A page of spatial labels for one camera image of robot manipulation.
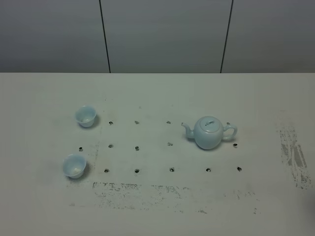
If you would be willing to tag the light blue porcelain teapot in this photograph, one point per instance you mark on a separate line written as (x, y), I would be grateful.
(208, 132)

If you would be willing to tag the far light blue teacup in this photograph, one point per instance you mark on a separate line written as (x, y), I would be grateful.
(85, 116)

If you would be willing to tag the light blue teacup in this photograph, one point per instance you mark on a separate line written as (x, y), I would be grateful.
(74, 166)
(85, 116)

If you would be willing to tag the near light blue teacup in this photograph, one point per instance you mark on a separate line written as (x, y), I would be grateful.
(74, 166)

